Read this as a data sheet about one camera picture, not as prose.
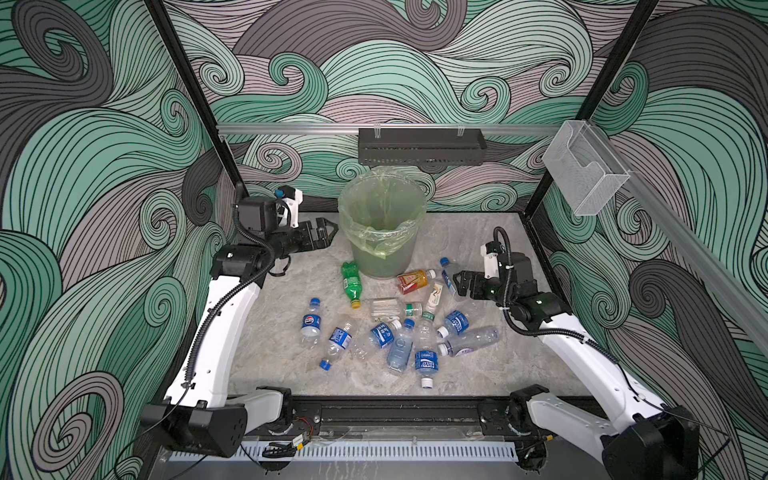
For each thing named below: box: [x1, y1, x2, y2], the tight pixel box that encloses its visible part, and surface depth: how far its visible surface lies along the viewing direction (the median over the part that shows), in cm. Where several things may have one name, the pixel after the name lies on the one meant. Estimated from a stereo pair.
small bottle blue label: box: [437, 310, 470, 338], surface depth 87 cm
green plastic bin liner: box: [337, 166, 428, 259], surface depth 94 cm
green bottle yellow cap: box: [341, 261, 363, 309], surface depth 96 cm
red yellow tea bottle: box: [397, 269, 437, 295], surface depth 97 cm
